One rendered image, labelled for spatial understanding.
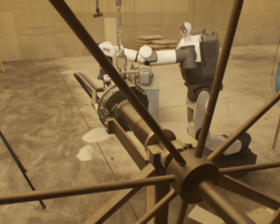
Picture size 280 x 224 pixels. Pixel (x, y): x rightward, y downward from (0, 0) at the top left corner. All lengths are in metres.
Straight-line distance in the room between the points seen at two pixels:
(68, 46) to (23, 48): 1.46
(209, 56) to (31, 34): 7.69
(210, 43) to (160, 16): 8.45
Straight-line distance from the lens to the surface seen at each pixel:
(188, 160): 0.77
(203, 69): 1.75
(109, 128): 1.26
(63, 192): 0.65
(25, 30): 8.92
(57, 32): 8.96
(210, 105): 0.72
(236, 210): 0.70
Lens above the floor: 1.41
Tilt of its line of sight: 22 degrees down
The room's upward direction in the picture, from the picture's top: straight up
